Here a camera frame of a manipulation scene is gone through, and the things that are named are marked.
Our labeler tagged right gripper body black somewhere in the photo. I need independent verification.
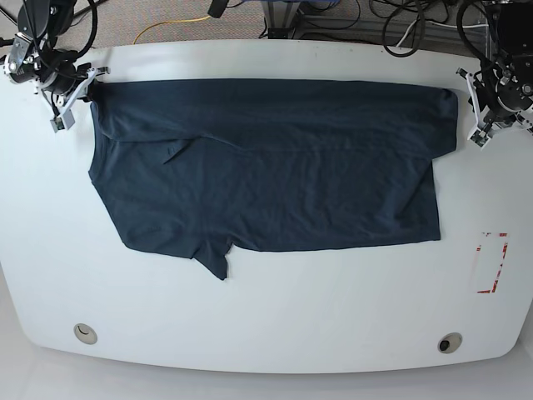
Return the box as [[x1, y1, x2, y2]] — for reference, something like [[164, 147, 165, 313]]
[[39, 62, 90, 96]]

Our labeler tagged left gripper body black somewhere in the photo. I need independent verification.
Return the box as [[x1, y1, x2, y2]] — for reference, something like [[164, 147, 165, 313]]
[[481, 62, 532, 121]]

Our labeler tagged dark navy T-shirt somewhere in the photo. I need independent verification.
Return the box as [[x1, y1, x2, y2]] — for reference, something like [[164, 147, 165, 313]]
[[89, 79, 459, 280]]

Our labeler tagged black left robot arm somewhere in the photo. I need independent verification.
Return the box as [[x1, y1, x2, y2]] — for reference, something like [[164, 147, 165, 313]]
[[481, 1, 532, 120]]

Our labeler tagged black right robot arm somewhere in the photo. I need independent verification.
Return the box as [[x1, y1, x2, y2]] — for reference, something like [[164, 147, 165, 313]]
[[1, 1, 99, 99]]

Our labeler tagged red tape rectangle marking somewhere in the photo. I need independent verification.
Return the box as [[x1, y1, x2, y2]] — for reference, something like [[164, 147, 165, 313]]
[[471, 232, 510, 294]]

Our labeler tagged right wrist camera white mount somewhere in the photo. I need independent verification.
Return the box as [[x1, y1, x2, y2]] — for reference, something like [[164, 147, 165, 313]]
[[50, 67, 110, 133]]

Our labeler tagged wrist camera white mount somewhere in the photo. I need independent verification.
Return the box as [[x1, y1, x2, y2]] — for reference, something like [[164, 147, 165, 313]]
[[456, 67, 533, 149], [50, 67, 110, 133]]

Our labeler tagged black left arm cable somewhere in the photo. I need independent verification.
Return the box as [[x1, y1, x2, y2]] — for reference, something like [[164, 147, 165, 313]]
[[381, 0, 492, 63]]

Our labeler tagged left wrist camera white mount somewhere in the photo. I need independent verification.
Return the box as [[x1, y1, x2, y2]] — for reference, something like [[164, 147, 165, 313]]
[[456, 67, 533, 149]]

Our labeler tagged yellow cable on floor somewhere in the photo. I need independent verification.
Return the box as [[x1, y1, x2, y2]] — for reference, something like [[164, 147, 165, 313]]
[[132, 14, 209, 45]]

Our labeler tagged aluminium frame stand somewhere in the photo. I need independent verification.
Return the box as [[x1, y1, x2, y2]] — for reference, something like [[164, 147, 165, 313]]
[[260, 1, 305, 40]]

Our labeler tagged left table cable grommet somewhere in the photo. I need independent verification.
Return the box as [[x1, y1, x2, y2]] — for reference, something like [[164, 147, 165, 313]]
[[73, 323, 97, 345]]

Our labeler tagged table cable grommet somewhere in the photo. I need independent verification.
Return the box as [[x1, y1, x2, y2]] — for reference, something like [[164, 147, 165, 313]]
[[437, 332, 463, 354], [73, 323, 97, 345]]

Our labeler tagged right table cable grommet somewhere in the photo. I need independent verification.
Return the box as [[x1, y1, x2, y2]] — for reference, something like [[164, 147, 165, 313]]
[[437, 332, 463, 354]]

